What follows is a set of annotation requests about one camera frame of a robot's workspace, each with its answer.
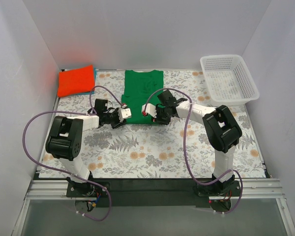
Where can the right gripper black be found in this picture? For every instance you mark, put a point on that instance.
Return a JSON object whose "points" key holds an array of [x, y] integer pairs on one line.
{"points": [[159, 115]]}

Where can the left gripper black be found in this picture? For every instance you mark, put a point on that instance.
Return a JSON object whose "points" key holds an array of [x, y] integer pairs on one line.
{"points": [[115, 119]]}

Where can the green t shirt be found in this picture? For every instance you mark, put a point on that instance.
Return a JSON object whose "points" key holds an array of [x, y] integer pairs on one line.
{"points": [[138, 86]]}

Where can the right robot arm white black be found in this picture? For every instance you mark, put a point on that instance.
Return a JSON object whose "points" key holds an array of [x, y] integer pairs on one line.
{"points": [[222, 130]]}

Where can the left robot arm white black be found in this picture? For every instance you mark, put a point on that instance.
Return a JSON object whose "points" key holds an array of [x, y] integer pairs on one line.
{"points": [[64, 141]]}

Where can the folded blue t shirt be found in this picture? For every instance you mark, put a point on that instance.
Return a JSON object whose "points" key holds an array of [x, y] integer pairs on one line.
{"points": [[94, 73]]}

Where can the folded orange t shirt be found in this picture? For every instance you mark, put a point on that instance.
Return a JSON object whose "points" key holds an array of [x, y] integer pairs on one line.
{"points": [[76, 81]]}

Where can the white plastic basket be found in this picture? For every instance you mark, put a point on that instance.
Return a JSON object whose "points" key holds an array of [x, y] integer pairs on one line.
{"points": [[228, 80]]}

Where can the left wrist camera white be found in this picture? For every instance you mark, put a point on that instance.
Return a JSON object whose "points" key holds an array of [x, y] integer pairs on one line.
{"points": [[124, 113]]}

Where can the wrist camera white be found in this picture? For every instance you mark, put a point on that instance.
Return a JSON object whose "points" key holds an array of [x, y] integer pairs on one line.
{"points": [[149, 109], [124, 113]]}

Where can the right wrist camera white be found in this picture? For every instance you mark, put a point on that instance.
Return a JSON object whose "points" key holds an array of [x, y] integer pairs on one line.
{"points": [[149, 109]]}

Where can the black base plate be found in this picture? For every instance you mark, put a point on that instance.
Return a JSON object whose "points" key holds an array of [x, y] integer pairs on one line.
{"points": [[147, 192]]}

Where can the aluminium rail frame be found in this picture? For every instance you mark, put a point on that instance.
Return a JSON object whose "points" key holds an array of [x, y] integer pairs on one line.
{"points": [[52, 208]]}

